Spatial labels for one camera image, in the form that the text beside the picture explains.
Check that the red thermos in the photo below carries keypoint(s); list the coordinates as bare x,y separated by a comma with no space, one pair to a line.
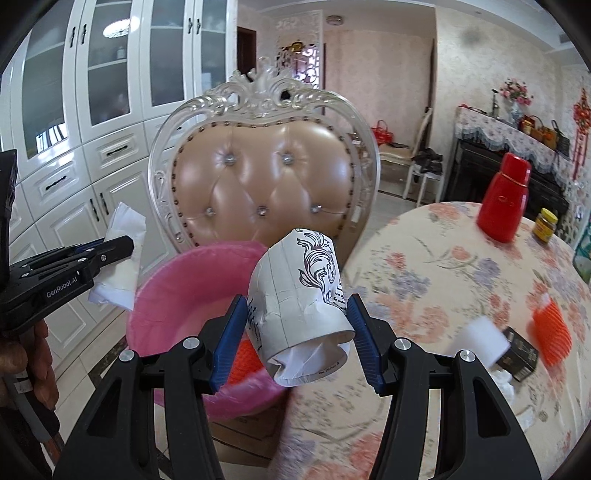
503,198

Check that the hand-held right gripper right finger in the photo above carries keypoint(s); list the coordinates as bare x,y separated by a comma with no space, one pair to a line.
364,341

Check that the black piano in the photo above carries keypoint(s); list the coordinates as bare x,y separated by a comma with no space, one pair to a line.
485,161

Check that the dark patterned handbag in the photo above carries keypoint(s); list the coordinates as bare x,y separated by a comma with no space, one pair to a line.
563,141

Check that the white foam block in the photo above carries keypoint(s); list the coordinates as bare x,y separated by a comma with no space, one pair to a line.
480,341

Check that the black carton box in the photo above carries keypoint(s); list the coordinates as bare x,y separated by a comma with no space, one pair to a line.
519,353

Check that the floral lace cover cloth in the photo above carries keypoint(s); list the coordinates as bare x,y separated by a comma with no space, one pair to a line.
498,127

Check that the orange handbag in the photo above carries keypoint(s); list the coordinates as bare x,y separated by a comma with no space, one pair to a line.
547,134

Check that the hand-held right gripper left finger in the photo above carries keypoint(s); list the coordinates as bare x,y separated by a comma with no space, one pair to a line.
228,346

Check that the ceiling air vent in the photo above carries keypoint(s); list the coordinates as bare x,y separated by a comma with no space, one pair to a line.
565,39

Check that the white glass door cabinet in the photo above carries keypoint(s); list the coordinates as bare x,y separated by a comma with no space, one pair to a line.
60,184

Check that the brown wicker basket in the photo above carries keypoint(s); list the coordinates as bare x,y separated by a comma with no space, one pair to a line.
531,124

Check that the ornate white beige chair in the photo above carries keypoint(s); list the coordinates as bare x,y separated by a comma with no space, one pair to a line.
258,175

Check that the white lattice screen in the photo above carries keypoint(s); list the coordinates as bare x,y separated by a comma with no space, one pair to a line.
300,60

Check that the dark wooden door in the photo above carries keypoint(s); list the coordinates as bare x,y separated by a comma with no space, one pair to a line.
247,60

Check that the yellow lid glass jar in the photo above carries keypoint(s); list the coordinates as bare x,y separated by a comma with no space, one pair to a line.
545,226

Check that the red handbag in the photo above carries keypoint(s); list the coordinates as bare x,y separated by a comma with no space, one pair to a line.
383,134

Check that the white patterned paper cup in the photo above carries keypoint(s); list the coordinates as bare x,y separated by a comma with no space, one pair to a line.
295,295

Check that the white cushioned chair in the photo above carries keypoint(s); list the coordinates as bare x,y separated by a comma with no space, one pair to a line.
415,173

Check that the person's left hand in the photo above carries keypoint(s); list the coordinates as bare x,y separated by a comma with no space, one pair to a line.
32,364

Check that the vase with pink flowers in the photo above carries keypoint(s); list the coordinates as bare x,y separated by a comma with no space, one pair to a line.
516,110

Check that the flat cardboard box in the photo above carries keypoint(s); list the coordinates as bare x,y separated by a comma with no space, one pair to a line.
240,431

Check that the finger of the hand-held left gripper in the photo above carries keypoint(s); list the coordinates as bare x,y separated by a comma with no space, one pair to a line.
90,247
115,251

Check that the white tissue pack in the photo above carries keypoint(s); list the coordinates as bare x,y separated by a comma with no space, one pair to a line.
124,281

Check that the small dark stand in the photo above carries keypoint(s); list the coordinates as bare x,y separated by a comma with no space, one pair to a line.
495,99

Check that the white tissue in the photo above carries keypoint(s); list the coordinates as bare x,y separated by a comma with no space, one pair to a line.
505,385

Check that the red knot wall hanging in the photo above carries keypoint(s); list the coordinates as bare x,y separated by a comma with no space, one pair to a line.
582,115

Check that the round ceiling lamp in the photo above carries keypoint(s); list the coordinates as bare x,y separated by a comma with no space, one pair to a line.
334,19

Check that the green snack bag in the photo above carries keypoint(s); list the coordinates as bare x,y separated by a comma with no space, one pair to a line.
584,249

